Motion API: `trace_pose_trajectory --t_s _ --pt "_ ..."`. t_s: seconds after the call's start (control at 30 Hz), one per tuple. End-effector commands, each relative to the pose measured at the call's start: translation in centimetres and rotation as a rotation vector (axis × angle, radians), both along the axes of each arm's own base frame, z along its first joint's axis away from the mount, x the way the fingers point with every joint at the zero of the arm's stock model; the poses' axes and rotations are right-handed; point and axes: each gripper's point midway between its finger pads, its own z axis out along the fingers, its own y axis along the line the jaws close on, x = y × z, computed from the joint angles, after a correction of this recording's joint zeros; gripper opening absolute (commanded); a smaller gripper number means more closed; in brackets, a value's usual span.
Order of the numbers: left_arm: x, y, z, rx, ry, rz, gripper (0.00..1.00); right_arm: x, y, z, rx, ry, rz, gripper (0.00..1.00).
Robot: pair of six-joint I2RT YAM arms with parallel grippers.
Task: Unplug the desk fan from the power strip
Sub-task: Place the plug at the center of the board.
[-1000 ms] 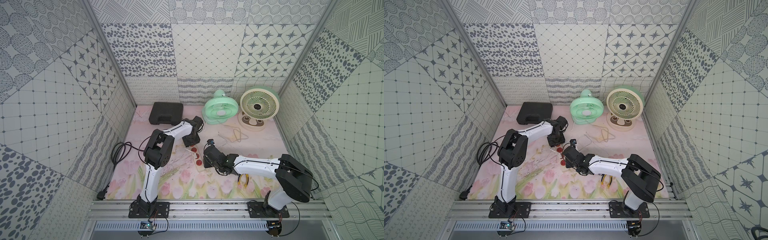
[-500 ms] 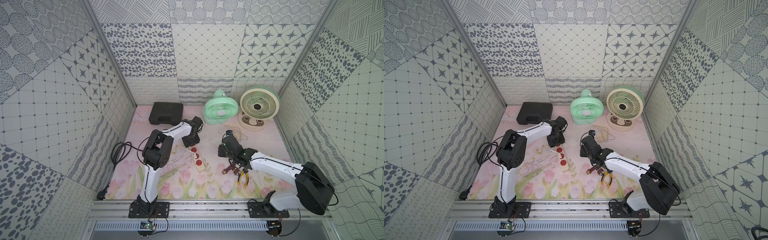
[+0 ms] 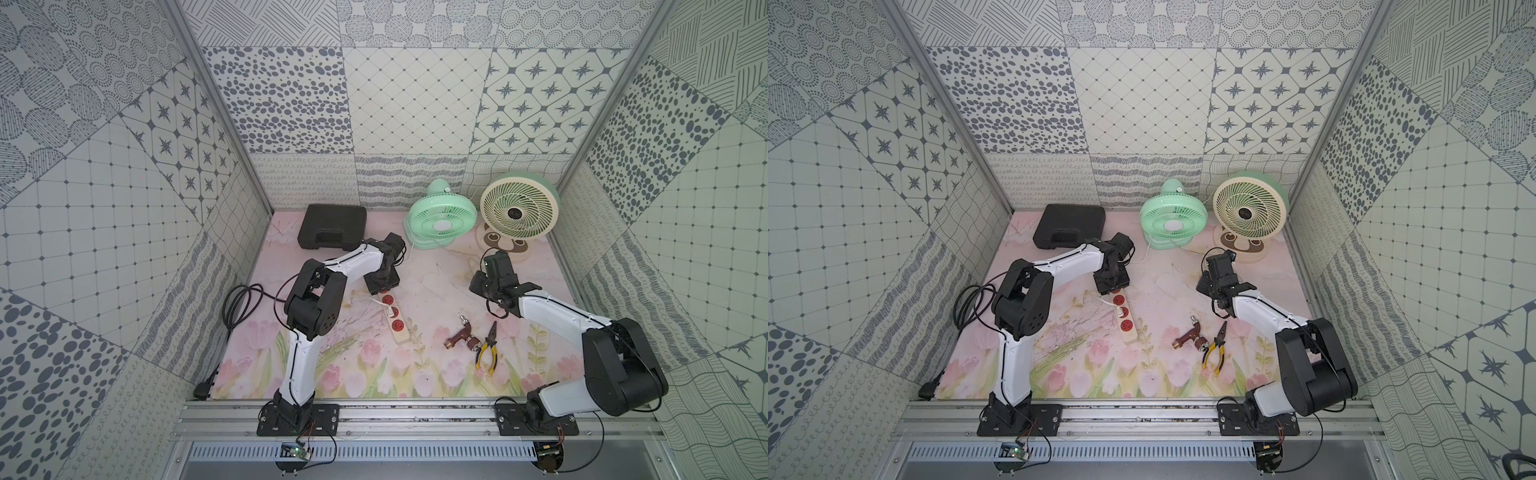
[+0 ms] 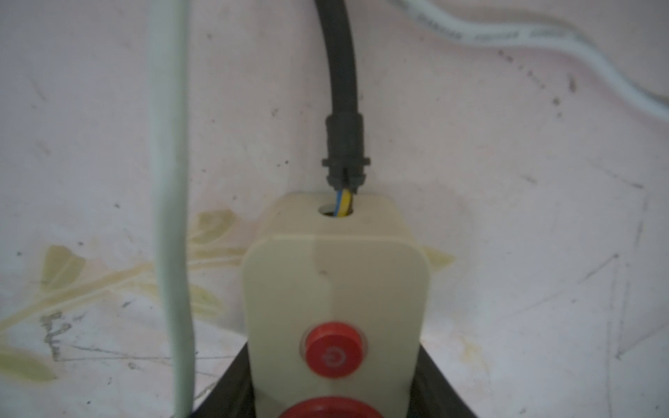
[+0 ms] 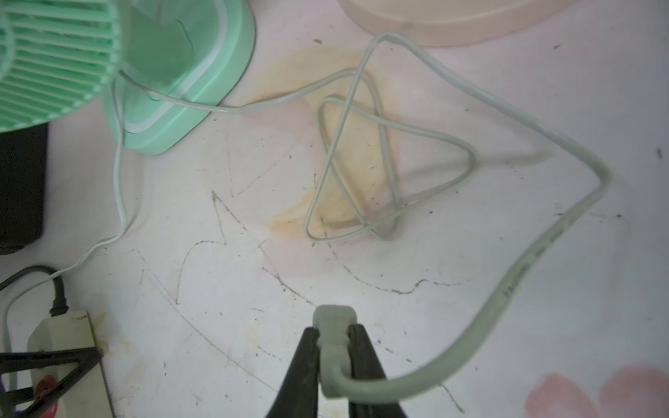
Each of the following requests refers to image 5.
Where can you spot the cream power strip red sockets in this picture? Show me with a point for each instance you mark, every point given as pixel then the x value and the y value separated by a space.
pixel 88 397

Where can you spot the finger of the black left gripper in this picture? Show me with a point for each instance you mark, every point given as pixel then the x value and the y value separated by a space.
pixel 63 369

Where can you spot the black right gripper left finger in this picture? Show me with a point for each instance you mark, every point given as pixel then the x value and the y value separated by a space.
pixel 298 396

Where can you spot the cream round desk fan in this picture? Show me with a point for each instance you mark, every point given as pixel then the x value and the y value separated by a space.
pixel 448 23

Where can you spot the green desk fan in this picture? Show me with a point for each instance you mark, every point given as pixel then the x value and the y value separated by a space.
pixel 160 67

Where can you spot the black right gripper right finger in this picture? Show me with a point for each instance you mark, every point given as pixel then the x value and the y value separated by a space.
pixel 366 366

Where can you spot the black plastic tool case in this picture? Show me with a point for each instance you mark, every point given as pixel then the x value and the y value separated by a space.
pixel 23 176

